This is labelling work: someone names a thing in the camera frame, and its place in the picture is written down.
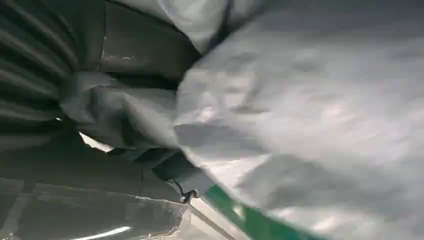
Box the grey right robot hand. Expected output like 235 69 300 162
57 0 216 205

